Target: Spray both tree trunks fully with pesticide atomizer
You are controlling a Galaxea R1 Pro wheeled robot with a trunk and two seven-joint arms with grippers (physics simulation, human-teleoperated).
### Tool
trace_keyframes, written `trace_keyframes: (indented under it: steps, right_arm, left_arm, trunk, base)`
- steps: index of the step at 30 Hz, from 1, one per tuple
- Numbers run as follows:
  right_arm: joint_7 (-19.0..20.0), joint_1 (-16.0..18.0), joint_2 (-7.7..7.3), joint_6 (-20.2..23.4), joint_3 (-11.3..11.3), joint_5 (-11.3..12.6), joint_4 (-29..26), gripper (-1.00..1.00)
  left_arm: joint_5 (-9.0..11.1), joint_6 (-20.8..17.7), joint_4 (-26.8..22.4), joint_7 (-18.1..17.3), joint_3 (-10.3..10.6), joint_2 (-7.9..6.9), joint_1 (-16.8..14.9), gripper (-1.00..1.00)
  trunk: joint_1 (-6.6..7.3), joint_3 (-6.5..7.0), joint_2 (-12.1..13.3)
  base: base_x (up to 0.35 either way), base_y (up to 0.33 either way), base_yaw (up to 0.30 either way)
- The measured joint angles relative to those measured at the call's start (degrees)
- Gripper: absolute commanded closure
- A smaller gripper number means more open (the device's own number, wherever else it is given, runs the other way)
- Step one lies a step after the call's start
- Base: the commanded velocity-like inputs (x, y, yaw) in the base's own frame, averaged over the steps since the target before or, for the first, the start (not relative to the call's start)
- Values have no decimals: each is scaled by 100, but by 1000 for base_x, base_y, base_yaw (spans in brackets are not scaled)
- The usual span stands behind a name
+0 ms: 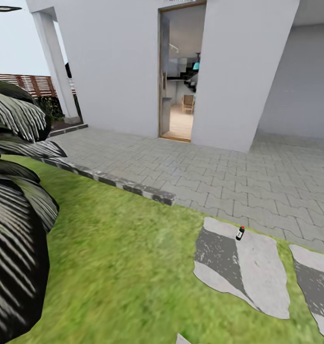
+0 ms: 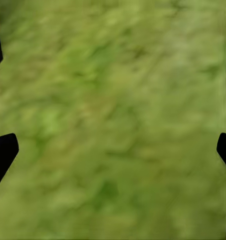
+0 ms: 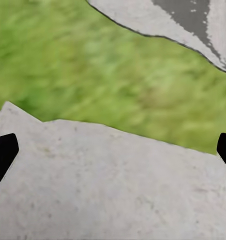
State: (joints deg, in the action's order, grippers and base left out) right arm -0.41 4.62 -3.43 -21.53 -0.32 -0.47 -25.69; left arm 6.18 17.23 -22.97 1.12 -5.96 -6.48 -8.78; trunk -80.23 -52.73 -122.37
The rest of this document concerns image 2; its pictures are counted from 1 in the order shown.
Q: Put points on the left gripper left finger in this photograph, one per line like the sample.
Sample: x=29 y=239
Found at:
x=8 y=151

